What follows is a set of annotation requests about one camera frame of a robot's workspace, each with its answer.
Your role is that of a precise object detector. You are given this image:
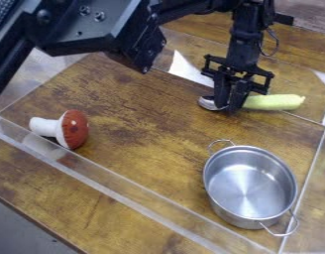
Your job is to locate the black baseboard strip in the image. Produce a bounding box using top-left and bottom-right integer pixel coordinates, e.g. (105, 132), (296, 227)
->
(275, 13), (293, 26)

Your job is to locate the stainless steel pot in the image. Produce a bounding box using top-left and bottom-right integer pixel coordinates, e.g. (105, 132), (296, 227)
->
(203, 139), (300, 237)

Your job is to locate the green handled metal spoon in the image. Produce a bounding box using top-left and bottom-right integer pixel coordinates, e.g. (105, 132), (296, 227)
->
(199, 94), (306, 111)

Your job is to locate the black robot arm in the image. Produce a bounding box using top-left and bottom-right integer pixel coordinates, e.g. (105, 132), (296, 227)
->
(0, 0), (275, 112)

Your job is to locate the red cap toy mushroom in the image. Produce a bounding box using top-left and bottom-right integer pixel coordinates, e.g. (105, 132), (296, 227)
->
(29, 109), (88, 150)

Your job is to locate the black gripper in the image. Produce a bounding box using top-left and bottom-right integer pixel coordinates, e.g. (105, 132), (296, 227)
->
(201, 29), (273, 113)

